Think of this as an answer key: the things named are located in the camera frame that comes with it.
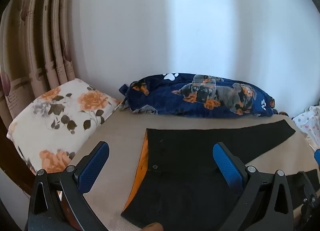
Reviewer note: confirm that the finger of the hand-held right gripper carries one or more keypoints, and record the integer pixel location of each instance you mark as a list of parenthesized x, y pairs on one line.
[(309, 193), (317, 158)]

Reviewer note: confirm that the beige patterned curtain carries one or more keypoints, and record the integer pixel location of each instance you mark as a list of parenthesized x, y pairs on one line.
[(30, 46)]

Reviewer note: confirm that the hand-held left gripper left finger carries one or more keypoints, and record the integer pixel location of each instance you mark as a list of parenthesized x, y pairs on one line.
[(95, 166)]

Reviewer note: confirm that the floral print pillow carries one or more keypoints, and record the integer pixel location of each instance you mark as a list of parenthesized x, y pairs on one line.
[(62, 111)]

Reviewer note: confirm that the white dotted cloth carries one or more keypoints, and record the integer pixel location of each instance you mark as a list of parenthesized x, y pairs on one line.
[(310, 123)]

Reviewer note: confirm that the dark wooden bed frame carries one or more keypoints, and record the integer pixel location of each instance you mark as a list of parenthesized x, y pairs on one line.
[(12, 161)]

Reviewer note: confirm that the blue dog print blanket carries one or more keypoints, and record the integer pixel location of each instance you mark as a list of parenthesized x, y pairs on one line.
[(162, 98)]

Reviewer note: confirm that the black pants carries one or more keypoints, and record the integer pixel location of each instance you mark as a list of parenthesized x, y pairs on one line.
[(180, 151)]

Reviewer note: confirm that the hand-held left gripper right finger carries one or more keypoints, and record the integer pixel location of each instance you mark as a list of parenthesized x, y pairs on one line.
[(226, 168)]

